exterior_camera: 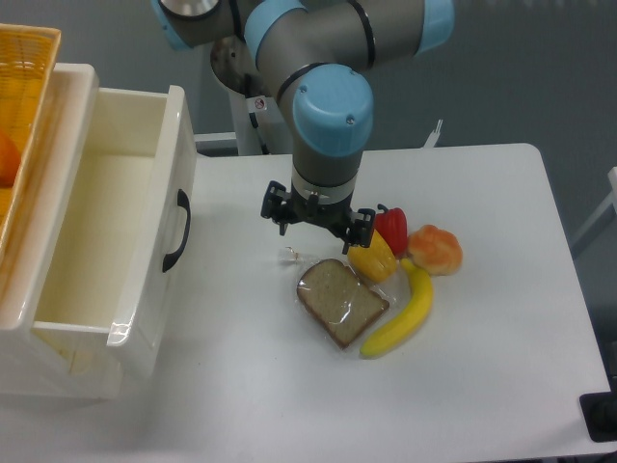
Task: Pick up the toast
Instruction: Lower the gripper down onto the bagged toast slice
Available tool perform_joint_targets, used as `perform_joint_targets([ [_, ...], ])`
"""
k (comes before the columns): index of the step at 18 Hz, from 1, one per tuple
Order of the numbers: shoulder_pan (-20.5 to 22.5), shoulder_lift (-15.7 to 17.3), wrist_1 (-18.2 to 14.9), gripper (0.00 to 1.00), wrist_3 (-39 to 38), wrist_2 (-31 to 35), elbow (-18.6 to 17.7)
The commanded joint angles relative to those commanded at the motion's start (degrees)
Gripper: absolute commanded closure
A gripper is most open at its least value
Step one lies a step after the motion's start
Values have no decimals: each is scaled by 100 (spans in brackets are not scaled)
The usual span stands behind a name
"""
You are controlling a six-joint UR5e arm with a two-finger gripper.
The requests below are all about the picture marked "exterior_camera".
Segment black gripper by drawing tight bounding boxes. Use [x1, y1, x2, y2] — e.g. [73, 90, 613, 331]
[260, 180, 376, 255]

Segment brown toast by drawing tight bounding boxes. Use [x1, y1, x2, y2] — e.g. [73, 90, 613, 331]
[278, 247, 411, 351]

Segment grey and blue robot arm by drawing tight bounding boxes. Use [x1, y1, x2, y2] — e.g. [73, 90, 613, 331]
[152, 1, 455, 248]

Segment yellow bell pepper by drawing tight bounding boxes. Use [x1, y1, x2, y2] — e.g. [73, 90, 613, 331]
[347, 231, 397, 283]

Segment red bell pepper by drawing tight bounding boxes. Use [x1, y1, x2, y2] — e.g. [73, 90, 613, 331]
[374, 204, 408, 257]

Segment orange bread roll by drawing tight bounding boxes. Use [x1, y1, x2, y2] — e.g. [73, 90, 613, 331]
[407, 225, 463, 276]

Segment yellow banana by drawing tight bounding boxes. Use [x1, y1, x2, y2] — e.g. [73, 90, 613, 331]
[360, 259, 434, 358]

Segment white plastic drawer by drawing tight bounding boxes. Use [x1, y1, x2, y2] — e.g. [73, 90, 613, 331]
[50, 86, 197, 377]

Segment white drawer cabinet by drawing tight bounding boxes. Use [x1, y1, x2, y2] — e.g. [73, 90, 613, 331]
[1, 64, 123, 399]

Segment orange fruit in basket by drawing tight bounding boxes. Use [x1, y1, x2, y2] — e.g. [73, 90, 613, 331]
[0, 131, 21, 188]

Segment yellow woven basket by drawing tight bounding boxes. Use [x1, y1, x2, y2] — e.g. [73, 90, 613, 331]
[0, 23, 63, 261]

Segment black device at table corner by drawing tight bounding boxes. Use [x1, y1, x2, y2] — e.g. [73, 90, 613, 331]
[579, 392, 616, 443]

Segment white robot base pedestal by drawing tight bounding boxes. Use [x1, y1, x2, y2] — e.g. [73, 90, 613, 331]
[208, 37, 296, 156]

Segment black cable on pedestal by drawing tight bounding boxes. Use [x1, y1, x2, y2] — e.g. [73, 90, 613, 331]
[243, 74, 272, 156]

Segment black drawer handle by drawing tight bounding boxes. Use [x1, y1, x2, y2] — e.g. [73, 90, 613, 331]
[162, 188, 192, 273]

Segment white frame at right edge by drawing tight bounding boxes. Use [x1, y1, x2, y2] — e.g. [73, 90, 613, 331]
[570, 167, 616, 259]

